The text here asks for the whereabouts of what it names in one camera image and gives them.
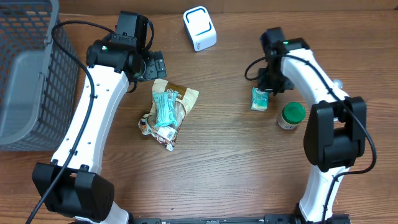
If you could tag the green lid glass jar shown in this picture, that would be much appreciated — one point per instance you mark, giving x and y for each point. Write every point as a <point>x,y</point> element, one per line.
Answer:
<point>291,116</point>

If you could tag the green white tissue pack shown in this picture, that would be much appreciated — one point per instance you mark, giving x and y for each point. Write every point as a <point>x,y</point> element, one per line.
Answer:
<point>259,100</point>

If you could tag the white black barcode scanner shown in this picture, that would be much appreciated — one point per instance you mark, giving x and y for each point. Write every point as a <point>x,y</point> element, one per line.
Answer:
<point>200,28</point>

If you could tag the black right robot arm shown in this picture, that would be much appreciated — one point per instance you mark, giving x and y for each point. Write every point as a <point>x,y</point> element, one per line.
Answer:
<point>336,129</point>

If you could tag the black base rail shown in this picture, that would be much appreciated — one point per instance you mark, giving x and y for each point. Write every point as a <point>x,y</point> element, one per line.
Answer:
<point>267,219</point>

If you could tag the grey plastic mesh basket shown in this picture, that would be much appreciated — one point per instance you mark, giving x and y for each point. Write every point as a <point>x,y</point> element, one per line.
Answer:
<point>38,80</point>

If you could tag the brown Panera snack bag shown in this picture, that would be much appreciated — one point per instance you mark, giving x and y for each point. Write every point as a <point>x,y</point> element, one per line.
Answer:
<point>186,98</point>

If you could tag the yellow drink bottle silver cap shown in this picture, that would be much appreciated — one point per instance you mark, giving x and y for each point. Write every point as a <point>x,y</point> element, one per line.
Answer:
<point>338,83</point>

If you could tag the teal wipes packet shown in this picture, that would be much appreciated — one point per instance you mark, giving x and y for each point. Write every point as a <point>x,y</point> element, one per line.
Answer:
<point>165,108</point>

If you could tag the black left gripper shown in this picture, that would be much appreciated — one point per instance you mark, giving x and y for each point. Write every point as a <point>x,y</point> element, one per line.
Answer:
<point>155,68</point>

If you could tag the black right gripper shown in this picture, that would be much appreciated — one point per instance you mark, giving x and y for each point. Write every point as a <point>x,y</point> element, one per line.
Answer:
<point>264,84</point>

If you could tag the small brown snack packet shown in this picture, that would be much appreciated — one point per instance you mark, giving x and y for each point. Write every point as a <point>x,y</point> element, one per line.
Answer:
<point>165,135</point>

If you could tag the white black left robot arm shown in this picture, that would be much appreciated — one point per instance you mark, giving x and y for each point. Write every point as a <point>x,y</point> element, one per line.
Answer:
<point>71,183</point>

